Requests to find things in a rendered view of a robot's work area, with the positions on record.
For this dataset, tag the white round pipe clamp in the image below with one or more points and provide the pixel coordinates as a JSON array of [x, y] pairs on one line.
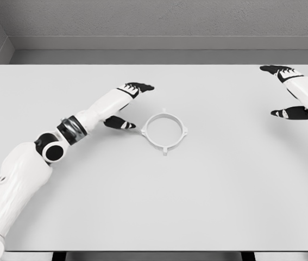
[[165, 150]]

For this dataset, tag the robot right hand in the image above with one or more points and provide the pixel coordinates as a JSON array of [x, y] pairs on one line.
[[304, 91]]

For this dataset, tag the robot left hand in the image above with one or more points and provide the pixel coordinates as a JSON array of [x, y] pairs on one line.
[[113, 102]]

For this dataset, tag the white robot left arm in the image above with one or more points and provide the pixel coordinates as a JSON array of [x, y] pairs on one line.
[[18, 176]]

